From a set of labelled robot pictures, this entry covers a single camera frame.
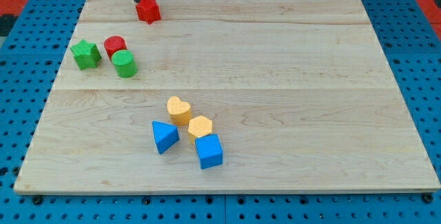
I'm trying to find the red star block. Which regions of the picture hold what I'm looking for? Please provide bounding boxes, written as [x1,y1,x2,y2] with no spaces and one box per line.
[136,0,161,24]

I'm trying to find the yellow heart block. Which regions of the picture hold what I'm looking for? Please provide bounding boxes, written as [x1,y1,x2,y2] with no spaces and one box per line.
[167,96,192,126]

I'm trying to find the green star block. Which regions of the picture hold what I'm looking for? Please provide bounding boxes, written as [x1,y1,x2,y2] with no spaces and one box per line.
[70,39,101,70]

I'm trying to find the yellow hexagon block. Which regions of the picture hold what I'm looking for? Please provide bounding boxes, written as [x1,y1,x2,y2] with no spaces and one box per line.
[188,115,213,145]

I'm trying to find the light wooden board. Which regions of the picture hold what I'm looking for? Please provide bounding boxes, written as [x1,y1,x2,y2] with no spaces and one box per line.
[14,0,440,195]

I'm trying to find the blue cube block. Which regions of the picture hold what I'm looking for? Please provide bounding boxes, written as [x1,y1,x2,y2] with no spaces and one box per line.
[195,134,223,170]

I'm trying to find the blue triangle block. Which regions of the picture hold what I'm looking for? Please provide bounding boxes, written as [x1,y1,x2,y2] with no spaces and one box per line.
[152,121,180,154]

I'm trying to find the green cylinder block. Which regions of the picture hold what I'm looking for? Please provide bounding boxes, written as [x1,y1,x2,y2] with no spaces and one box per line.
[112,50,138,78]

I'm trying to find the red cylinder block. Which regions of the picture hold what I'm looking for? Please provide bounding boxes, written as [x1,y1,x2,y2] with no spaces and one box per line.
[103,36,127,60]

